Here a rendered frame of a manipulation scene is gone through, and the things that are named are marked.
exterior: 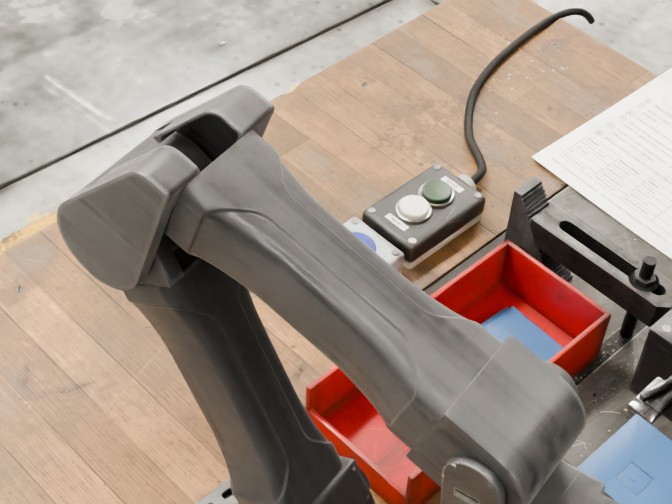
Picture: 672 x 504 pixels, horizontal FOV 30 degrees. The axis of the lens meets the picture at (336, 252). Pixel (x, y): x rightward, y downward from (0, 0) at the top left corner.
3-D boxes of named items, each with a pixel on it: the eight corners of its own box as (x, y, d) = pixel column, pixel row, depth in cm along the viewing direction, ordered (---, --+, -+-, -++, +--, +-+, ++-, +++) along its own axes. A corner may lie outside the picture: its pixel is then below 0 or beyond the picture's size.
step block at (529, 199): (500, 257, 121) (514, 190, 114) (520, 242, 122) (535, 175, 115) (552, 294, 118) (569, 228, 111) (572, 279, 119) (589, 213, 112)
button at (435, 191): (414, 203, 123) (416, 188, 121) (434, 189, 124) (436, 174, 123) (435, 219, 121) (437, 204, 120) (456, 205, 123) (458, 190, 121)
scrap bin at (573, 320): (304, 428, 106) (305, 385, 102) (498, 281, 118) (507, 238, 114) (405, 520, 100) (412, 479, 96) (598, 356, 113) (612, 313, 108)
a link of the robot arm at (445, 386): (617, 396, 66) (191, 35, 70) (533, 514, 61) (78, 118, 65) (519, 478, 76) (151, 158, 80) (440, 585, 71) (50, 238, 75)
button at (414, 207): (391, 218, 121) (392, 204, 120) (412, 204, 122) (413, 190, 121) (412, 235, 120) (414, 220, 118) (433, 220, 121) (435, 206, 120)
